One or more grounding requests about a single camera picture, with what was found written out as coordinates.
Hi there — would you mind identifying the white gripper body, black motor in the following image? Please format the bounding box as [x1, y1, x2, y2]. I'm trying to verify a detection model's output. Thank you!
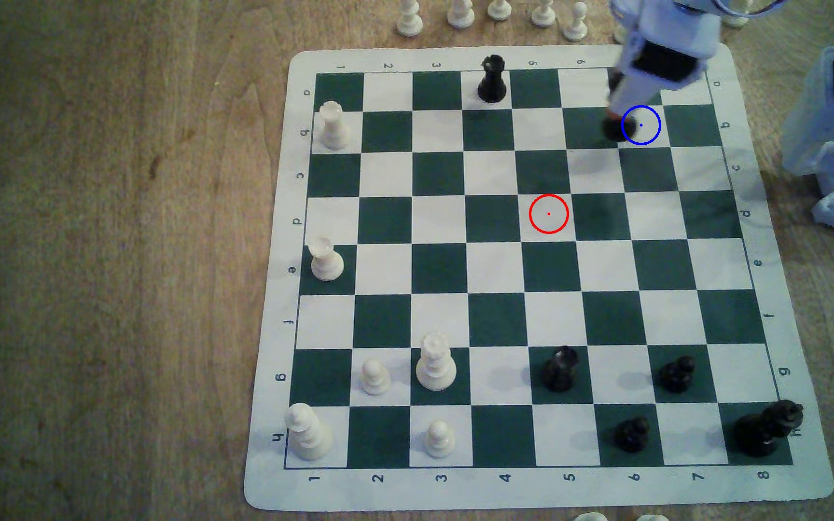
[611, 0, 724, 92]

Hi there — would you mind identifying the black queen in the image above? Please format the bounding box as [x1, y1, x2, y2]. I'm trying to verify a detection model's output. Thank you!
[601, 116, 639, 144]

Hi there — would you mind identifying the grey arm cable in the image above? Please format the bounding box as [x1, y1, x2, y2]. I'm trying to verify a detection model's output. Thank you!
[712, 0, 789, 18]

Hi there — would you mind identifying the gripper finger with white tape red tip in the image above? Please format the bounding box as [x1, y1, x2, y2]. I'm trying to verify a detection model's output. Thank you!
[607, 70, 663, 121]

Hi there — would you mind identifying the black rook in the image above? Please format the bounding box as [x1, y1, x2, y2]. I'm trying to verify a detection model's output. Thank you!
[477, 54, 508, 104]

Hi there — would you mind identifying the white rook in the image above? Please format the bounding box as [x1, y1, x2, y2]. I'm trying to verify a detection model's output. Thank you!
[307, 236, 346, 282]
[318, 100, 352, 151]

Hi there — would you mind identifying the black king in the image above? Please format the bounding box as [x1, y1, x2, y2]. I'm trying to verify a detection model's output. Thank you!
[732, 399, 805, 457]

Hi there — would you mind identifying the white queen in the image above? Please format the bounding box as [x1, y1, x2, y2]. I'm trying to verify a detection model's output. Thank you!
[416, 331, 458, 392]

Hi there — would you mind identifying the green and white chess mat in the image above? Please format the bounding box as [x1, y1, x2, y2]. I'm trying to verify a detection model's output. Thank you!
[243, 42, 834, 512]

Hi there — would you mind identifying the white bishop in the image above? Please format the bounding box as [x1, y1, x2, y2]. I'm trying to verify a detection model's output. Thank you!
[284, 402, 334, 463]

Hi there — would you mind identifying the black pawn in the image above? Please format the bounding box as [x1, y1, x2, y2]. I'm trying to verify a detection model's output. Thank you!
[659, 355, 696, 395]
[614, 417, 651, 454]

